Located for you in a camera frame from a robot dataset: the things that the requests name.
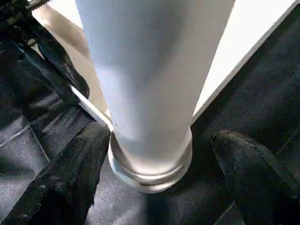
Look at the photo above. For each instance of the white plastic table top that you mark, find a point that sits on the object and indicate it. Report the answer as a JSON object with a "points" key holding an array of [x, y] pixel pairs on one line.
{"points": [[246, 35]]}

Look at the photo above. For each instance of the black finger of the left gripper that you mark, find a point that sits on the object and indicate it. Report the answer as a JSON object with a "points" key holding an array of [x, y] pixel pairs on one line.
{"points": [[42, 77], [68, 72]]}

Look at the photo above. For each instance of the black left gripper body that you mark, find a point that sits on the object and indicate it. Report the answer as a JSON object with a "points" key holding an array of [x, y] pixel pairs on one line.
{"points": [[18, 23]]}

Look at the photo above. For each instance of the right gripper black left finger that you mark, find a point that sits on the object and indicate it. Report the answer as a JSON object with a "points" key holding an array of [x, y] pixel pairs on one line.
{"points": [[63, 182]]}

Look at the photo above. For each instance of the white plastic table leg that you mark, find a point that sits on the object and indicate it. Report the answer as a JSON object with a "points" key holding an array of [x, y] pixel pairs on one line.
{"points": [[152, 70]]}

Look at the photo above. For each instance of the black work mat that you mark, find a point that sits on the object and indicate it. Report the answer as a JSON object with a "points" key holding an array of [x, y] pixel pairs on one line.
{"points": [[257, 105]]}

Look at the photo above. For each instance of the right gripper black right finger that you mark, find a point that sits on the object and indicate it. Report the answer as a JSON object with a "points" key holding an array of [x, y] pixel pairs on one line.
{"points": [[257, 180]]}

